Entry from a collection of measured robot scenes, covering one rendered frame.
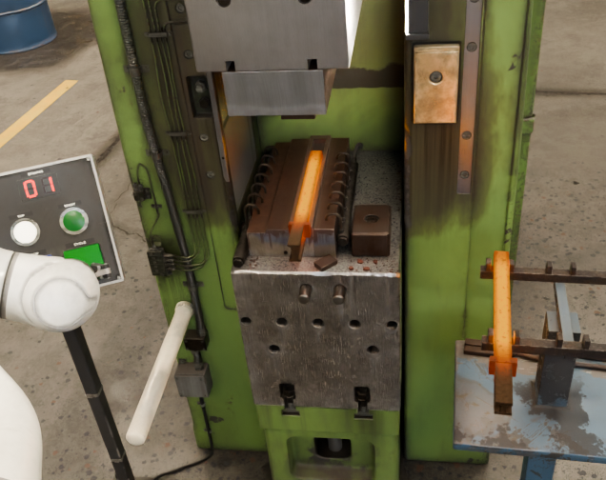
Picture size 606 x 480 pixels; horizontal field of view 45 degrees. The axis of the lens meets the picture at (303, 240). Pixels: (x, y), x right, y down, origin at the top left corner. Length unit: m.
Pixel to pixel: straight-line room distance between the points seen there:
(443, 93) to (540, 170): 2.25
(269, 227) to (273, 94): 0.33
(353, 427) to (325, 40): 1.03
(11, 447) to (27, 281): 0.37
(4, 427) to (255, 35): 0.87
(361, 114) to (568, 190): 1.82
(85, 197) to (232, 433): 1.06
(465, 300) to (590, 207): 1.71
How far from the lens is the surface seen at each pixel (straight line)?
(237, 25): 1.41
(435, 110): 1.58
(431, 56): 1.53
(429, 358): 2.05
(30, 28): 6.05
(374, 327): 1.70
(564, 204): 3.54
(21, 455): 0.79
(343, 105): 1.98
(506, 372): 1.30
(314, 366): 1.81
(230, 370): 2.17
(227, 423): 2.35
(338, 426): 1.97
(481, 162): 1.68
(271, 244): 1.65
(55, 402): 2.80
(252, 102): 1.47
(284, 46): 1.41
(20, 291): 1.12
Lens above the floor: 1.92
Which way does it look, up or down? 36 degrees down
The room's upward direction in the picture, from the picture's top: 6 degrees counter-clockwise
